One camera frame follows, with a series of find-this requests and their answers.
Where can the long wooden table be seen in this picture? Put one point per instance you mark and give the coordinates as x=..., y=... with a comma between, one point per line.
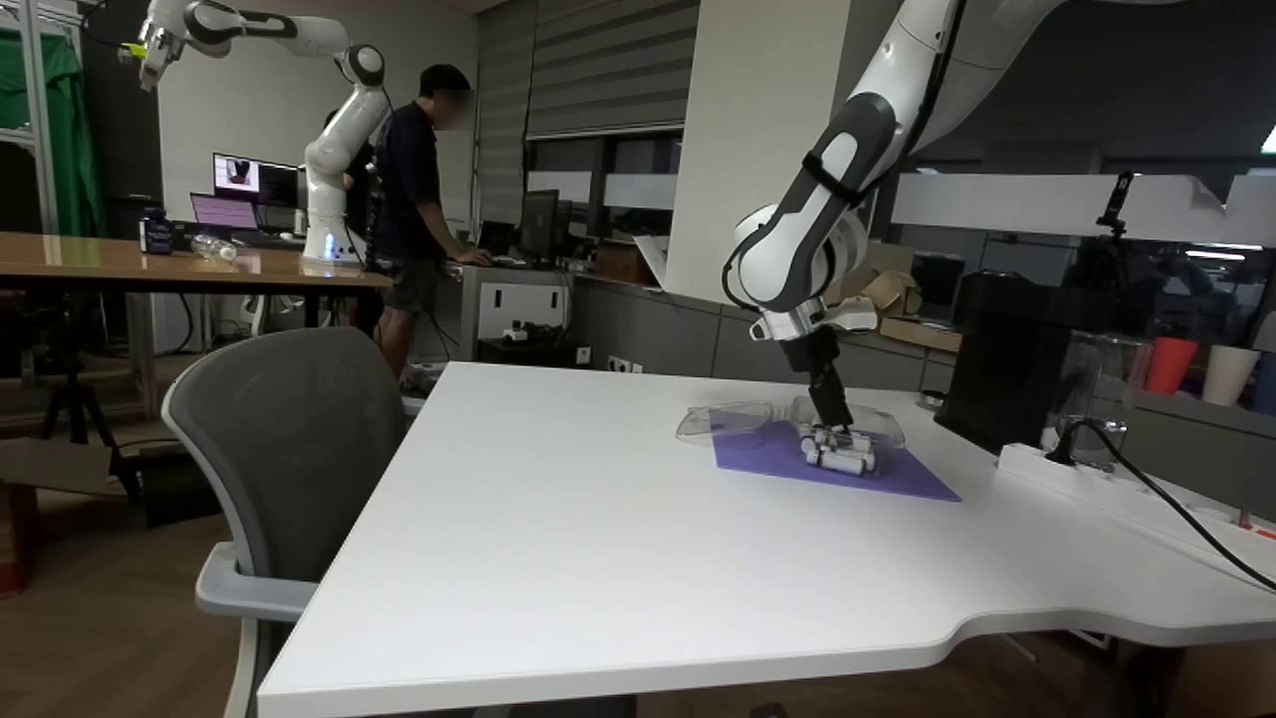
x=133, y=265

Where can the grey window blinds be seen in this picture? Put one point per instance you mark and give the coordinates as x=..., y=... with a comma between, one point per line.
x=600, y=66

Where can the clear plastic box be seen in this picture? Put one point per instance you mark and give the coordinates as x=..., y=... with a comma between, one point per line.
x=882, y=426

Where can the black clamp mount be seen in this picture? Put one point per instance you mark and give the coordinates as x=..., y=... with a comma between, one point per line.
x=1120, y=201

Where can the green cloth screen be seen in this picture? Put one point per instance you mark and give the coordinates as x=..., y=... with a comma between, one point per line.
x=54, y=134

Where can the tall black box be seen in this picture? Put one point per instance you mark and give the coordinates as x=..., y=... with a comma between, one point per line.
x=1001, y=360

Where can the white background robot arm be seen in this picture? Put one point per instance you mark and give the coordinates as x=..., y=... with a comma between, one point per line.
x=334, y=146

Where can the grey mesh office chair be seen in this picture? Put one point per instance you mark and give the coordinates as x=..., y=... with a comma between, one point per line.
x=285, y=426

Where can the laptop with purple screen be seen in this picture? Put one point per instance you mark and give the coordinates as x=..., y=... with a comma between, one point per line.
x=225, y=211

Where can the lit desk monitor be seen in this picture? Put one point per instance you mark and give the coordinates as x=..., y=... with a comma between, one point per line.
x=252, y=179

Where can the small black desk device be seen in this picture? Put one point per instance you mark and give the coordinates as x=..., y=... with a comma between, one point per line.
x=156, y=233

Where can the clear plastic water bottle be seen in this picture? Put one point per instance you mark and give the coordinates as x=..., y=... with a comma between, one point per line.
x=220, y=245

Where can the clear plastic box lid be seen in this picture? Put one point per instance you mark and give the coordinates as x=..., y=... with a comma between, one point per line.
x=724, y=426

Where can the black tripod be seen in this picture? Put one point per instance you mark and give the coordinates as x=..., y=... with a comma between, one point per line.
x=80, y=386

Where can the grey desk partition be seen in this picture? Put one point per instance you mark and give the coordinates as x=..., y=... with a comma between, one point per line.
x=665, y=334

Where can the purple rectangular mat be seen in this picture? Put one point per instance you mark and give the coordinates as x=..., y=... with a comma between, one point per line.
x=918, y=473

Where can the person in black shirt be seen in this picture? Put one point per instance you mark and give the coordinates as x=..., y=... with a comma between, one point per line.
x=414, y=201

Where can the white cup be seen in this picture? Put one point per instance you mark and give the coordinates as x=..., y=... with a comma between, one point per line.
x=1229, y=376

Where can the brown cardboard box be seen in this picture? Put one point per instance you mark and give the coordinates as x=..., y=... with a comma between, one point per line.
x=880, y=284

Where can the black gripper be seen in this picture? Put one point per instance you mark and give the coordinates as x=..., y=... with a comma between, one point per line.
x=815, y=364

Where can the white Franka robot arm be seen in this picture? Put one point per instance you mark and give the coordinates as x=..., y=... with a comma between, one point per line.
x=825, y=201

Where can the red cup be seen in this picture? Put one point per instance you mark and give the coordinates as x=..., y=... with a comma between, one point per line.
x=1171, y=364

